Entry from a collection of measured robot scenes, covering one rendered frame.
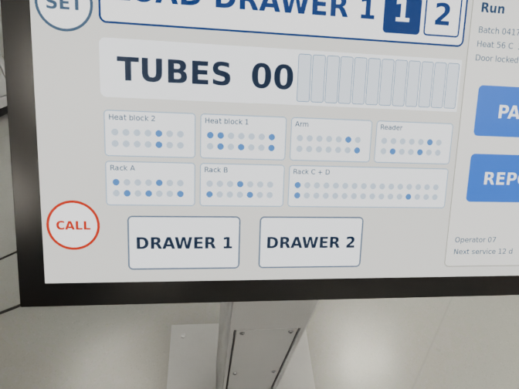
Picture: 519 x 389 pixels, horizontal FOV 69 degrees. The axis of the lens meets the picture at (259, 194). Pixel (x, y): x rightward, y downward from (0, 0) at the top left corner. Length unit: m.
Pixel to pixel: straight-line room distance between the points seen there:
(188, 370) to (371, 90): 1.09
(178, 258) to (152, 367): 1.03
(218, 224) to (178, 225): 0.03
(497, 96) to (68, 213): 0.38
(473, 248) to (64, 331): 1.27
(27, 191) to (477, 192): 0.39
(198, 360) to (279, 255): 0.99
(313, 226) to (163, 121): 0.15
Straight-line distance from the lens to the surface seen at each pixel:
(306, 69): 0.33
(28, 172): 0.35
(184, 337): 1.33
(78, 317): 1.46
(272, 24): 0.33
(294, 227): 0.33
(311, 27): 0.34
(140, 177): 0.32
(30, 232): 0.36
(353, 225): 0.35
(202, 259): 0.33
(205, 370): 1.29
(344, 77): 0.34
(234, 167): 0.32
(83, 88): 0.33
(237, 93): 0.32
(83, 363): 1.40
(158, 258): 0.34
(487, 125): 0.40
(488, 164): 0.40
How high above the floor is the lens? 1.28
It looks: 48 degrees down
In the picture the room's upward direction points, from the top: 9 degrees clockwise
